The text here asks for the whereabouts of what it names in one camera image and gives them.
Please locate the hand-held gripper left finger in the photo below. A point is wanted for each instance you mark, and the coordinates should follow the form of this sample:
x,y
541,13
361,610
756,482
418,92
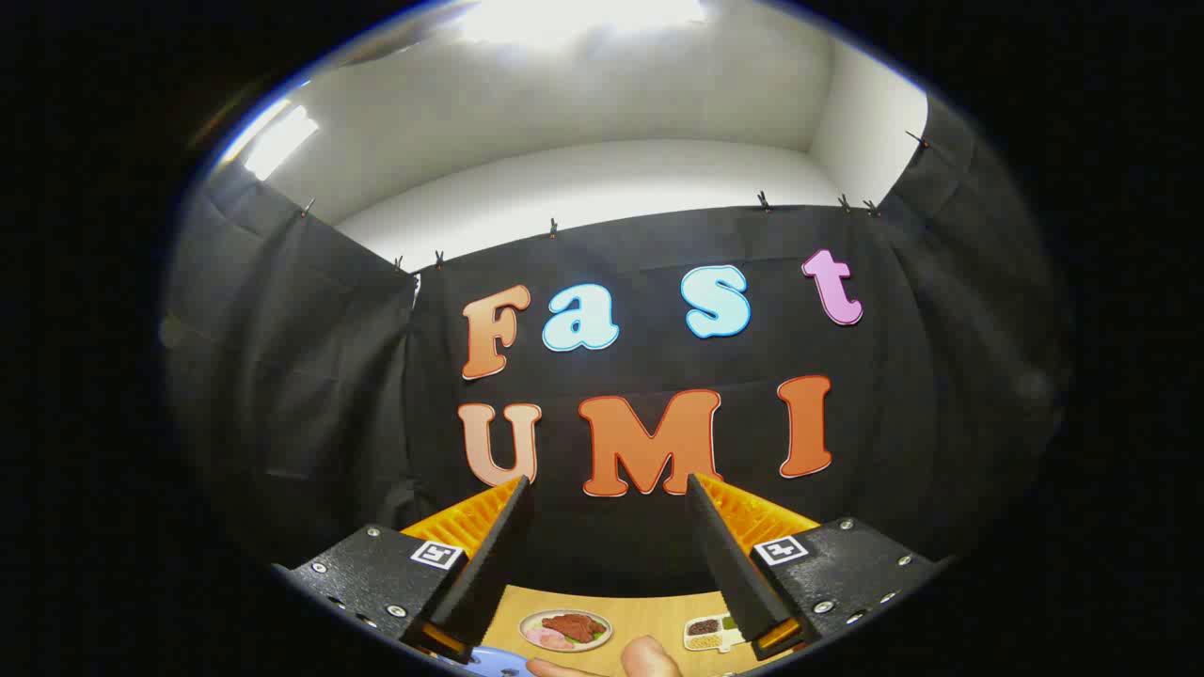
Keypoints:
x,y
489,564

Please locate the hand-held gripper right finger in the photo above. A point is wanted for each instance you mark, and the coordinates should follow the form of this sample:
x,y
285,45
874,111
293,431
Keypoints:
x,y
729,555

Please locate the white oval food plate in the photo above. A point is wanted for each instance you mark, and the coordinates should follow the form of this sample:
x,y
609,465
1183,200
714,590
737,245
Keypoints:
x,y
533,620

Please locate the pile of dark red beans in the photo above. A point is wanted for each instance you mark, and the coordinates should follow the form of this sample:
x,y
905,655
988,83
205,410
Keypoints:
x,y
703,626

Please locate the white divided tray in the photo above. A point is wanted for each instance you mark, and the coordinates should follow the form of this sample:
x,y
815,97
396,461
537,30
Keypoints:
x,y
729,642

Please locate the pale pink ham slice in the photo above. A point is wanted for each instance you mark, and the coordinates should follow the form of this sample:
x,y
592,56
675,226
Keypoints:
x,y
541,637

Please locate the pile of yellow soybeans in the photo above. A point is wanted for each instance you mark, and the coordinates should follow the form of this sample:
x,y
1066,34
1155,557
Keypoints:
x,y
703,641

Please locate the blue round plate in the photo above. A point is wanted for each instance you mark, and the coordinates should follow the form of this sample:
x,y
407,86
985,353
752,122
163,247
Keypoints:
x,y
489,663

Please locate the brown steak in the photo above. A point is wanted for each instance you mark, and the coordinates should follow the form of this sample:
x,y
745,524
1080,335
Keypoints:
x,y
574,627

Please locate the row of black cloth clips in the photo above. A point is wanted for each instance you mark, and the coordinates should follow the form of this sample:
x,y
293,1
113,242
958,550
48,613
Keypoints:
x,y
553,228

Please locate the ceiling light panel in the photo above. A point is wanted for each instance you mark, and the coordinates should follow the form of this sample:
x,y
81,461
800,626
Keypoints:
x,y
574,19
282,141

